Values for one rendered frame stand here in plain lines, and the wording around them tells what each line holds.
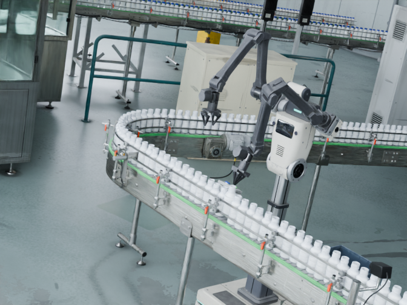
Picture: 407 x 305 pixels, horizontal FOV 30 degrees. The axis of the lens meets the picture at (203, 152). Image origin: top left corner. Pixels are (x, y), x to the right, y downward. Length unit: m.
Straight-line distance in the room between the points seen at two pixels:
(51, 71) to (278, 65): 2.69
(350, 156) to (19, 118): 2.90
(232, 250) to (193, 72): 4.40
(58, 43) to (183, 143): 3.81
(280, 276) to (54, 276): 2.06
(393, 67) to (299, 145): 5.50
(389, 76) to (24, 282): 6.07
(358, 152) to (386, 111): 3.66
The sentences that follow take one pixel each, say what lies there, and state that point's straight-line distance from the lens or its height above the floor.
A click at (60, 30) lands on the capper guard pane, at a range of 9.13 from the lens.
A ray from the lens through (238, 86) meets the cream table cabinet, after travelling 8.23.
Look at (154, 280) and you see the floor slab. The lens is 5.58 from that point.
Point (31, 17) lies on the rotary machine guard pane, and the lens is 6.74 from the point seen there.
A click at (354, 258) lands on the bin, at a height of 0.92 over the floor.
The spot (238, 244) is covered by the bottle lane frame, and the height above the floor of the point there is 0.94.
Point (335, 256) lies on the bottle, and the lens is 3.67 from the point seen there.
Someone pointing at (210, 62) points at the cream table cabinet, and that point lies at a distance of 8.03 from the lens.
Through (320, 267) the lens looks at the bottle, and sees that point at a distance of 3.72.
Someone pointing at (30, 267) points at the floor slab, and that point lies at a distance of 5.54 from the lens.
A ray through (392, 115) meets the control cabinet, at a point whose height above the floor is 0.55.
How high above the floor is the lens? 2.57
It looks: 17 degrees down
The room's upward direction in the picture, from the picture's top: 11 degrees clockwise
